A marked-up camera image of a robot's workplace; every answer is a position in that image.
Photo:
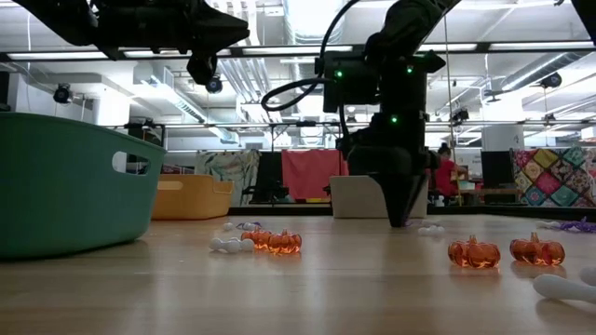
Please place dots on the black upright panel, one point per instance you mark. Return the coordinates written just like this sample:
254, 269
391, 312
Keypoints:
270, 179

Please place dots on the thin tan pole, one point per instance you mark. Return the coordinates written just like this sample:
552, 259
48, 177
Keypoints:
450, 93

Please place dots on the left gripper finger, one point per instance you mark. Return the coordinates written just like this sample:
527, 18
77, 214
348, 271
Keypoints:
223, 21
223, 39

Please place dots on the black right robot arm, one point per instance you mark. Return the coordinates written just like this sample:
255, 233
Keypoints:
410, 28

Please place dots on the white LED light bar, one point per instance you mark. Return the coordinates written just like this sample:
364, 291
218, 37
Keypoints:
56, 55
447, 47
540, 45
288, 49

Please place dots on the black background truss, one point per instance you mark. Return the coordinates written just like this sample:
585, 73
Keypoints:
261, 124

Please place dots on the teal plastic bin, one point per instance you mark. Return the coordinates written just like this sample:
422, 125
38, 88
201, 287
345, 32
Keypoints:
60, 186

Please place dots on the black computer monitor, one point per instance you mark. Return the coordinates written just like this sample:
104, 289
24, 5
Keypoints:
496, 167

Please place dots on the person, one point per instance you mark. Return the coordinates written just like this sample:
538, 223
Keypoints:
444, 179

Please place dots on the grey plastic bin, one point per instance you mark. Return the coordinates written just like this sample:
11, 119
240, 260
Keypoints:
354, 200

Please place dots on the orange plastic bin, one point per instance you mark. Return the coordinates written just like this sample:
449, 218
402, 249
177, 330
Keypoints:
191, 200

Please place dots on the colourful patchwork quilt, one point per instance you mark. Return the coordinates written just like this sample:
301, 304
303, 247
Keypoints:
554, 177

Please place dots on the translucent orange plastic pumpkin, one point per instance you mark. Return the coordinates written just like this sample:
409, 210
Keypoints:
535, 252
255, 238
285, 244
475, 256

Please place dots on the silver ceiling air duct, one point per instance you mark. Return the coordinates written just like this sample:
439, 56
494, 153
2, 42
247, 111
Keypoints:
307, 18

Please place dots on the white building column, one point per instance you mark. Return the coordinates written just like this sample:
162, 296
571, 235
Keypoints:
503, 137

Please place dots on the black ceiling spotlight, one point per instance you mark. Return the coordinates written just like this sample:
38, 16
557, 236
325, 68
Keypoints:
461, 115
215, 88
63, 93
551, 80

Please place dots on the white green patterned cloth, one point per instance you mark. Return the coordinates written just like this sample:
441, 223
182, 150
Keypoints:
228, 174

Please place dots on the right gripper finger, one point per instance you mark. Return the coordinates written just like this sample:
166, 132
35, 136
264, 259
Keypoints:
410, 195
391, 195

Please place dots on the red hanging cloth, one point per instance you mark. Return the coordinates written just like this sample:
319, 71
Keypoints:
312, 172

